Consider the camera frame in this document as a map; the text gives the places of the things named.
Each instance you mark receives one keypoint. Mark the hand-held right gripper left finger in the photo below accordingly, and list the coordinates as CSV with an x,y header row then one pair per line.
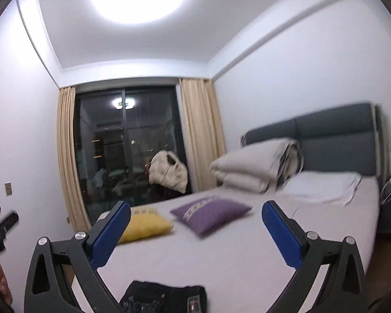
x,y
107,234

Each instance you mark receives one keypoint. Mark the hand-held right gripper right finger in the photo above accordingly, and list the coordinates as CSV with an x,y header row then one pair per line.
x,y
283,234

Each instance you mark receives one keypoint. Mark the black pants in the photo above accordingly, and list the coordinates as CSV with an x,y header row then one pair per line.
x,y
156,296

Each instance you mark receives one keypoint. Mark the person's left hand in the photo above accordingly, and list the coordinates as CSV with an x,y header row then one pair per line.
x,y
1,280

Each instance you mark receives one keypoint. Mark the yellow pillow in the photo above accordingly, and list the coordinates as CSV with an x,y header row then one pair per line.
x,y
146,225

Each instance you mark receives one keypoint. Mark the bed with white sheet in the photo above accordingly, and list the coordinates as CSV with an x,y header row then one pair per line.
x,y
231,260

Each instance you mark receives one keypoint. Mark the white pillow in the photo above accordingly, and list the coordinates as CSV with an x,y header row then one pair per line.
x,y
322,184

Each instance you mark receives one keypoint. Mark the purple pillow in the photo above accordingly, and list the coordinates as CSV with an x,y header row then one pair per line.
x,y
211,215

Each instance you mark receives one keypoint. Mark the folded beige duvet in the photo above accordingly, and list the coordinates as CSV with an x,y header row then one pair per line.
x,y
254,166

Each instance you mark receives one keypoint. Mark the dark glass window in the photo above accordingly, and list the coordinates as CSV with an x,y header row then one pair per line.
x,y
127,150

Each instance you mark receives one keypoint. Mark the beige curtain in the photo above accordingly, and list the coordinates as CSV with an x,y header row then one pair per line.
x,y
200,133
68,156

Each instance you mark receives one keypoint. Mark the beige padded jacket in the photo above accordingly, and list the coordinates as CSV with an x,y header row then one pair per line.
x,y
167,171

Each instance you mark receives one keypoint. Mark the grey padded headboard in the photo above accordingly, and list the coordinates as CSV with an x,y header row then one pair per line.
x,y
335,140

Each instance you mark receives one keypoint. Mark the wall switch plate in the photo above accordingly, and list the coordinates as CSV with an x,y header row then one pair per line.
x,y
8,189

